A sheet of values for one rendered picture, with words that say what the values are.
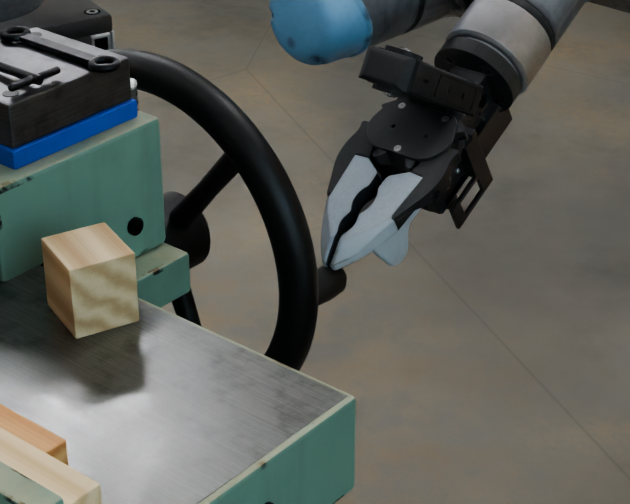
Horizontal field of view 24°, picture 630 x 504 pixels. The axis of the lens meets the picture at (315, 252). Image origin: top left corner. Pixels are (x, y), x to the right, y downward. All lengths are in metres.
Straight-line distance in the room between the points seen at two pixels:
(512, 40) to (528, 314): 1.47
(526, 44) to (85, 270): 0.48
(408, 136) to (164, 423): 0.43
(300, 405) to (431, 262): 1.97
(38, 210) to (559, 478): 1.43
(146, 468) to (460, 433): 1.58
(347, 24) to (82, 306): 0.41
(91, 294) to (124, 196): 0.13
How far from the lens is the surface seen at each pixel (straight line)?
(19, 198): 0.85
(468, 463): 2.20
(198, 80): 1.00
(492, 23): 1.14
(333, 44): 1.12
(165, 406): 0.75
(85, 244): 0.81
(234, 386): 0.76
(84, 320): 0.80
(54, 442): 0.66
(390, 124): 1.11
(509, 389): 2.37
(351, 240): 1.05
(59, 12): 1.53
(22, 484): 0.61
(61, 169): 0.87
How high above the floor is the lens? 1.33
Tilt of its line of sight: 29 degrees down
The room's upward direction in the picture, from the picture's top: straight up
